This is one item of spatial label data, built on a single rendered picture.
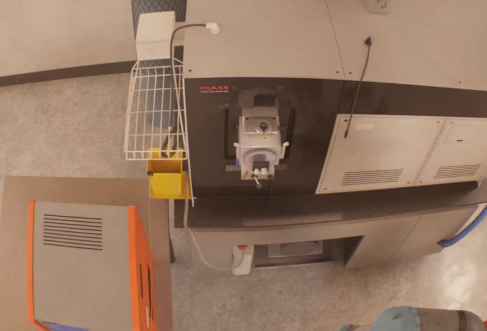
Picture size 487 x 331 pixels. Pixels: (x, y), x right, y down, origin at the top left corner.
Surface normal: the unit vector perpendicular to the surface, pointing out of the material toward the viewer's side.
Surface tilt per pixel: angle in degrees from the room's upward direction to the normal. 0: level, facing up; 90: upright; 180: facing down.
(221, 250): 90
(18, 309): 0
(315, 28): 0
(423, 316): 35
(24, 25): 90
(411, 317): 26
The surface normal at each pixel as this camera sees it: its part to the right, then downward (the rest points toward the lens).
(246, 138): 0.01, -0.51
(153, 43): 0.03, 0.86
